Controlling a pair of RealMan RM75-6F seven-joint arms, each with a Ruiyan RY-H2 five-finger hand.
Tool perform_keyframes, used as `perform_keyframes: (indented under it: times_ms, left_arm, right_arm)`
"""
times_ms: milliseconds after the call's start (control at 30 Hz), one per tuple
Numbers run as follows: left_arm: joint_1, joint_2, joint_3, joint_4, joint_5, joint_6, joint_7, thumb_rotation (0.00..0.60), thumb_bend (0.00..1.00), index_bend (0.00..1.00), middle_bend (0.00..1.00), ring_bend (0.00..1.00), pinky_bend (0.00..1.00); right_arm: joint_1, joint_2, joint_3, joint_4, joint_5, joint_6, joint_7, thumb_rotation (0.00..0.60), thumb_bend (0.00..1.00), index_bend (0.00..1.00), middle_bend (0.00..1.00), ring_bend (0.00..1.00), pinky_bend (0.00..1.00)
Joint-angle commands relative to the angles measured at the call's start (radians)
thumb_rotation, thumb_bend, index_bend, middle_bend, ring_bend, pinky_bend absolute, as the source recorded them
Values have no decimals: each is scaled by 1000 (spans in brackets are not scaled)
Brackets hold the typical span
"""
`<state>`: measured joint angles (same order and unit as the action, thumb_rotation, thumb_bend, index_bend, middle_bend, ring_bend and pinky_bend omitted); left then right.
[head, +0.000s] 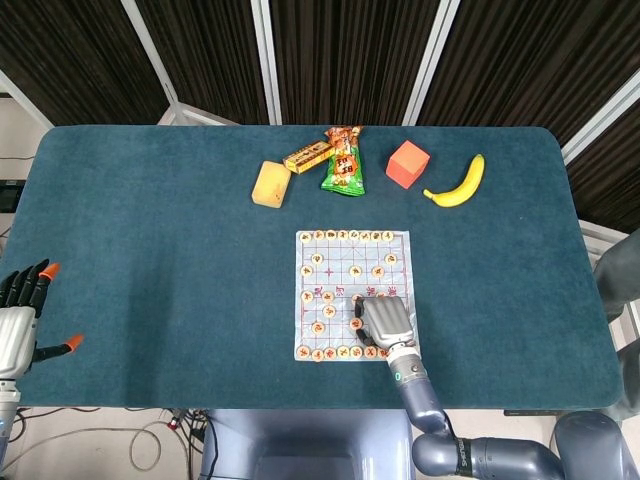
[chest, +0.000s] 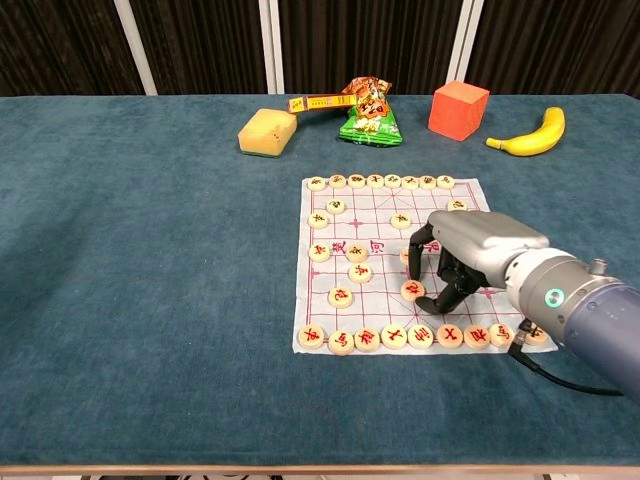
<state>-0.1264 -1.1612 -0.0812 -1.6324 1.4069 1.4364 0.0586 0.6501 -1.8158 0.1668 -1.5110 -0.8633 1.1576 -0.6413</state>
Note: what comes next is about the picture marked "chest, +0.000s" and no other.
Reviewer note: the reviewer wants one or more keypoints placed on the white chinese chess board sheet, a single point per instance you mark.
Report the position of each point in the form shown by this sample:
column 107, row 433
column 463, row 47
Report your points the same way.
column 380, row 310

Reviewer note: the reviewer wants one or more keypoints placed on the yellow sponge block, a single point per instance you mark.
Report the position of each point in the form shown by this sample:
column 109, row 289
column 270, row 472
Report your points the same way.
column 265, row 132

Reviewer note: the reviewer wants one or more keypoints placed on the yellow banana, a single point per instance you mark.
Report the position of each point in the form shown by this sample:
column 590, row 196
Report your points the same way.
column 535, row 140

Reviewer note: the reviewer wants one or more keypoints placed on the white partition frame post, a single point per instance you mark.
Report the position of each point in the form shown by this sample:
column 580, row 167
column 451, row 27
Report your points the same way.
column 465, row 45
column 135, row 45
column 271, row 45

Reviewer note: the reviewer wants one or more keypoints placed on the dark corrugated partition panel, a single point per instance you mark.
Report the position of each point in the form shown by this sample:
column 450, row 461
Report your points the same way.
column 200, row 45
column 365, row 40
column 60, row 45
column 560, row 45

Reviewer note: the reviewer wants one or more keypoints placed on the orange snack bag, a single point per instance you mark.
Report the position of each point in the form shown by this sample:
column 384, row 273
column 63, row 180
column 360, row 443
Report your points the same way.
column 367, row 87

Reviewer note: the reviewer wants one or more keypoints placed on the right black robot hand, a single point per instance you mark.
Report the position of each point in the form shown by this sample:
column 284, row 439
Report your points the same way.
column 480, row 240

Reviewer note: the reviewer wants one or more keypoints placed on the green snack bag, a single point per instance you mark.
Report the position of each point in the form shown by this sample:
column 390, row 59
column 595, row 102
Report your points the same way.
column 372, row 127

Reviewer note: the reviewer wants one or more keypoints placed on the yellow rectangular carton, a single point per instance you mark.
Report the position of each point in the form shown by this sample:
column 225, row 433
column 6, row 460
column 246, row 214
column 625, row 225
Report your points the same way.
column 320, row 102

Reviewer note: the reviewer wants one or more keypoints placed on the blue felt table cover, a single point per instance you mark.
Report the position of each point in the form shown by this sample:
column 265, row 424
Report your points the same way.
column 150, row 250

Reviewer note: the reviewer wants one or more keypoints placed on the orange cube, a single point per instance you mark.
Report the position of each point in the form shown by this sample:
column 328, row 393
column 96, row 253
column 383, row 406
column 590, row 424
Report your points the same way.
column 455, row 112

